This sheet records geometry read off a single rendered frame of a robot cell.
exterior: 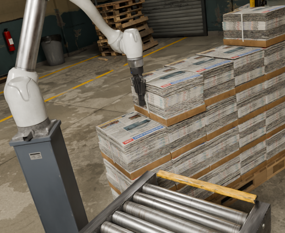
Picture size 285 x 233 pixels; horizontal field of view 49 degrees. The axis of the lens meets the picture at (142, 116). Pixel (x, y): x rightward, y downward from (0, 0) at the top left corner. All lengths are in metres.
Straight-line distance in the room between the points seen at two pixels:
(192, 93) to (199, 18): 7.43
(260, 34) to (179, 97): 0.81
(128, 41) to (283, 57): 1.19
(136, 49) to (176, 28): 7.89
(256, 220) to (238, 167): 1.23
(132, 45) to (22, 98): 0.64
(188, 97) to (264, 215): 0.85
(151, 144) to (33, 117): 0.64
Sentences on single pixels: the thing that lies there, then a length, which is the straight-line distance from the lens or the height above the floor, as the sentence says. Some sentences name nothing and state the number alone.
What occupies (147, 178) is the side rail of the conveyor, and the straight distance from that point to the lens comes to 1.40.
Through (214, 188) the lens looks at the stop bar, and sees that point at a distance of 1.26.
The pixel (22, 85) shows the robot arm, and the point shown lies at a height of 1.25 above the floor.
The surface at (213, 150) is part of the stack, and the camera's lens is 2.10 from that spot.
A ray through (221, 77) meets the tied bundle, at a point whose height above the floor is 0.98.
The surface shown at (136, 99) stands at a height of 0.93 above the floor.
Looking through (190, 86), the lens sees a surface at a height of 1.02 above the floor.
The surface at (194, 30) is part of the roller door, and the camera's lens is 9.32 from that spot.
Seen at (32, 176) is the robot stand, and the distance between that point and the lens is 1.69.
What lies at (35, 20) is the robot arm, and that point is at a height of 1.51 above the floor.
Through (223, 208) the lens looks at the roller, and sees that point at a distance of 1.20.
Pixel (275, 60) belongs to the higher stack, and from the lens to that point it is 2.37.
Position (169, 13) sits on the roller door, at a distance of 9.63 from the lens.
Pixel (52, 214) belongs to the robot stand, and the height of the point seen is 0.54.
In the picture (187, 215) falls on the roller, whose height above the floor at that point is 0.79.
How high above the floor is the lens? 1.58
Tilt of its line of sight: 23 degrees down
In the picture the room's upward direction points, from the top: 10 degrees counter-clockwise
